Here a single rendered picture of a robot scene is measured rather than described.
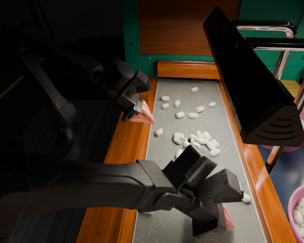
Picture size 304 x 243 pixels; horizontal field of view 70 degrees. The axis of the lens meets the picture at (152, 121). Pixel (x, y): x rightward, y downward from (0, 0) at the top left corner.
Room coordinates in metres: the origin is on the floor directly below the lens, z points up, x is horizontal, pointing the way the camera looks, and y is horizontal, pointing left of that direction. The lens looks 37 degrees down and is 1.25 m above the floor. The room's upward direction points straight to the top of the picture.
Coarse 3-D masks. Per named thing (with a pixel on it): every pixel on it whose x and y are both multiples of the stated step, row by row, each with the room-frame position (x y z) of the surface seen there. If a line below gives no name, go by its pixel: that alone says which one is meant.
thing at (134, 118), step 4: (144, 108) 0.56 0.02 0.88; (140, 112) 0.55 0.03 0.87; (144, 112) 0.56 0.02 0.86; (148, 112) 0.57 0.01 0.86; (128, 116) 0.57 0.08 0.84; (132, 116) 0.55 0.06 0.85; (136, 116) 0.56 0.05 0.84; (148, 116) 0.56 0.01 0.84; (132, 120) 0.56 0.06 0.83; (136, 120) 0.56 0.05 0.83; (140, 120) 0.56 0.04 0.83; (144, 120) 0.57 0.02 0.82; (152, 120) 0.57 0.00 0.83
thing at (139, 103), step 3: (141, 99) 0.60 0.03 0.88; (138, 102) 0.57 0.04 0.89; (141, 102) 0.58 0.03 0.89; (144, 102) 0.59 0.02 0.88; (138, 105) 0.55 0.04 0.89; (141, 105) 0.56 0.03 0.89; (144, 105) 0.58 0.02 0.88; (138, 108) 0.54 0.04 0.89; (141, 108) 0.55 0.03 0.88; (147, 108) 0.58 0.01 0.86; (138, 111) 0.53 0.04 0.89; (132, 114) 0.53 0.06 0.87; (135, 114) 0.53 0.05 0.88; (138, 117) 0.58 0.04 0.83; (141, 117) 0.58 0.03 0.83; (144, 117) 0.58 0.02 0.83
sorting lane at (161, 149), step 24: (192, 96) 0.86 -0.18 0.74; (216, 96) 0.86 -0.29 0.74; (168, 120) 0.68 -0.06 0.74; (192, 120) 0.68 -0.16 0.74; (216, 120) 0.68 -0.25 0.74; (168, 144) 0.54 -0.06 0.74; (216, 168) 0.44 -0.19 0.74; (240, 168) 0.44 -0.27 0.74; (144, 216) 0.29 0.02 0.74; (168, 216) 0.29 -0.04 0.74; (240, 216) 0.29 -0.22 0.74; (144, 240) 0.23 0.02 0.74; (168, 240) 0.23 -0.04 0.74; (192, 240) 0.23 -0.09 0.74; (216, 240) 0.23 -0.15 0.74; (240, 240) 0.23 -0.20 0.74; (264, 240) 0.23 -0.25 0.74
